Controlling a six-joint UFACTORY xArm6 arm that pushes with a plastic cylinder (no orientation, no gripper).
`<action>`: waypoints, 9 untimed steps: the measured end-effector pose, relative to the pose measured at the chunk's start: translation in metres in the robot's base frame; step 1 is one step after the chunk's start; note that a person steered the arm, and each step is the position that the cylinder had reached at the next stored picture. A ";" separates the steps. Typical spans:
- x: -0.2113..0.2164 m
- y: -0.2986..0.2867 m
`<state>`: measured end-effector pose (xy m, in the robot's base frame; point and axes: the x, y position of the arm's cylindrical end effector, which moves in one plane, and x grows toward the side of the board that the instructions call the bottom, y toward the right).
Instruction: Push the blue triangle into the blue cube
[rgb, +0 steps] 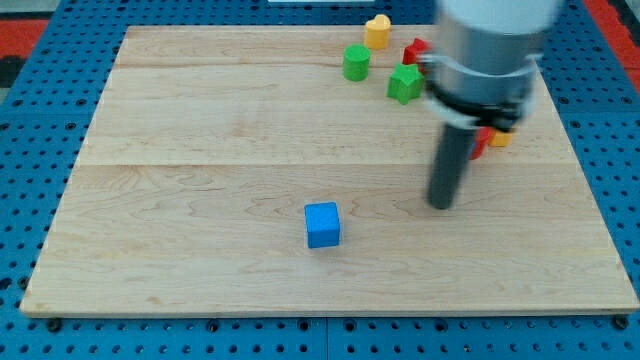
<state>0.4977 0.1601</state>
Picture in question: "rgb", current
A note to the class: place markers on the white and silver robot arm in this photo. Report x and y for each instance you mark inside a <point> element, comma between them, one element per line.
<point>483,65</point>

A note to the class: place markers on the yellow block behind arm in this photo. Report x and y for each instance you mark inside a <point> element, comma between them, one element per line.
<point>500,138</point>

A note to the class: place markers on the blue cube block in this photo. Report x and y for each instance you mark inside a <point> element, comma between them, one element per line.
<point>323,227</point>

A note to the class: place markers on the green cylinder block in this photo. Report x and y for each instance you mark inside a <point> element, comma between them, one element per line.
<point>356,59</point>

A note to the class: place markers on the light wooden board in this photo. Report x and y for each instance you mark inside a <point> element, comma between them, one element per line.
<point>187,197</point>

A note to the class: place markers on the green star block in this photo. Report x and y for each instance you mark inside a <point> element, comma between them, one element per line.
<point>405,83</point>

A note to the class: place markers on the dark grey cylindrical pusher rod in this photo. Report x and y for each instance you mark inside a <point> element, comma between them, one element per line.
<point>452,156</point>

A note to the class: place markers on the red star block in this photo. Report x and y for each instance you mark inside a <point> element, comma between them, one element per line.
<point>414,51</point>

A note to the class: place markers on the yellow heart block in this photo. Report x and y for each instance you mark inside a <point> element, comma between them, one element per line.
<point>377,32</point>

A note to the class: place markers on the red block behind rod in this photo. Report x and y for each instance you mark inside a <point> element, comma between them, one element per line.
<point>481,140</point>

